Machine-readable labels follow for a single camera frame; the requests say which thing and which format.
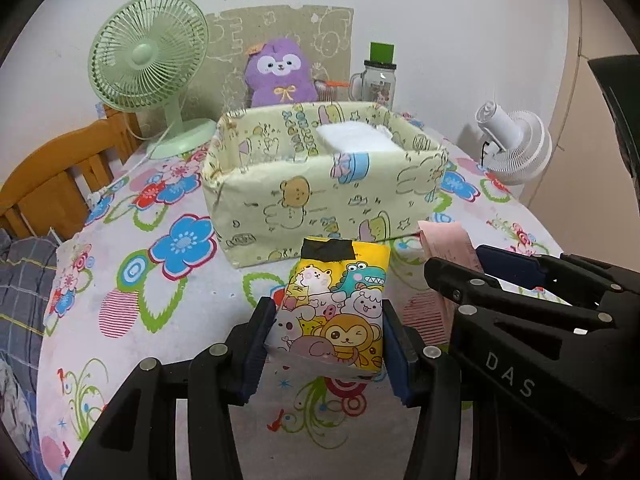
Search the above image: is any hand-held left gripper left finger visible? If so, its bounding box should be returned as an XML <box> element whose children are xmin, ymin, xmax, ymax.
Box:
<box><xmin>72</xmin><ymin>297</ymin><xmax>278</xmax><ymax>480</ymax></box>

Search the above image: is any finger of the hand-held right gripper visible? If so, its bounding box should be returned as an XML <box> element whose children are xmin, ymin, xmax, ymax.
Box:
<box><xmin>424</xmin><ymin>257</ymin><xmax>617</xmax><ymax>334</ymax></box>
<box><xmin>475</xmin><ymin>245</ymin><xmax>640</xmax><ymax>307</ymax></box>

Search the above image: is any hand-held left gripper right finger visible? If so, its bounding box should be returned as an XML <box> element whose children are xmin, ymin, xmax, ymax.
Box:
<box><xmin>382</xmin><ymin>300</ymin><xmax>576</xmax><ymax>480</ymax></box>

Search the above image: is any pink tissue pack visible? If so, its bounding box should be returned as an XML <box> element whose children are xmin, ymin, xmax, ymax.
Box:
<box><xmin>402</xmin><ymin>220</ymin><xmax>483</xmax><ymax>346</ymax></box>

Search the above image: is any cartoon animal tissue pack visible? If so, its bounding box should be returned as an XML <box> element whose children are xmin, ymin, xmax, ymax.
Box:
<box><xmin>265</xmin><ymin>236</ymin><xmax>392</xmax><ymax>385</ymax></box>

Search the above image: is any yellow printed storage box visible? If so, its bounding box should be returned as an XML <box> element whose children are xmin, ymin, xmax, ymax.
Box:
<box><xmin>200</xmin><ymin>101</ymin><xmax>449</xmax><ymax>265</ymax></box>

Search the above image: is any white tissue pack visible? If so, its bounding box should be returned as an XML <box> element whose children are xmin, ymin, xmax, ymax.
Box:
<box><xmin>316</xmin><ymin>121</ymin><xmax>396</xmax><ymax>153</ymax></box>

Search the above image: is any white desk fan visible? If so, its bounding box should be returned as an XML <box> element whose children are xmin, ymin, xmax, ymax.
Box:
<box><xmin>472</xmin><ymin>101</ymin><xmax>553</xmax><ymax>183</ymax></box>

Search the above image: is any beige door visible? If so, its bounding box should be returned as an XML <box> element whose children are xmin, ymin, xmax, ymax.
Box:
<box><xmin>522</xmin><ymin>0</ymin><xmax>640</xmax><ymax>241</ymax></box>

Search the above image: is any glass mug jar green lid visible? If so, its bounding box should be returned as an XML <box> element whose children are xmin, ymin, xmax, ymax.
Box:
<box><xmin>350</xmin><ymin>41</ymin><xmax>398</xmax><ymax>108</ymax></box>

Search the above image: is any grey plaid pillow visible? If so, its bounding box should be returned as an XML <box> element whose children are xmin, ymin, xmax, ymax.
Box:
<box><xmin>0</xmin><ymin>230</ymin><xmax>58</xmax><ymax>371</ymax></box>

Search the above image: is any cotton swab container orange lid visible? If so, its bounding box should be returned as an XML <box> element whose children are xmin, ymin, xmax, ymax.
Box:
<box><xmin>312</xmin><ymin>77</ymin><xmax>351</xmax><ymax>103</ymax></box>

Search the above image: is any crumpled grey cloth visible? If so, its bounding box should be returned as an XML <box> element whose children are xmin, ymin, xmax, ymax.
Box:
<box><xmin>0</xmin><ymin>355</ymin><xmax>36</xmax><ymax>461</ymax></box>

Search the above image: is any wooden bed headboard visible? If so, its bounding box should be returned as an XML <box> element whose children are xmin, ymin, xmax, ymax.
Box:
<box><xmin>0</xmin><ymin>110</ymin><xmax>143</xmax><ymax>238</ymax></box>

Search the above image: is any purple plush toy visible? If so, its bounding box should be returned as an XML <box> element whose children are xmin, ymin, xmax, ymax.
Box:
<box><xmin>244</xmin><ymin>35</ymin><xmax>321</xmax><ymax>108</ymax></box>

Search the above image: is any printed cardboard sheet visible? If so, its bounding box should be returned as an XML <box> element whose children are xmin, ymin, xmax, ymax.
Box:
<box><xmin>202</xmin><ymin>5</ymin><xmax>353</xmax><ymax>111</ymax></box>

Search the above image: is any green desk fan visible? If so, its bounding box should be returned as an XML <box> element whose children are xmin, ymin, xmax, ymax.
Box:
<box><xmin>87</xmin><ymin>0</ymin><xmax>217</xmax><ymax>160</ymax></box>

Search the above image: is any white fan power cable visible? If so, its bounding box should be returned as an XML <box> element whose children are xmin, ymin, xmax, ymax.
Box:
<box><xmin>87</xmin><ymin>125</ymin><xmax>173</xmax><ymax>206</ymax></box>

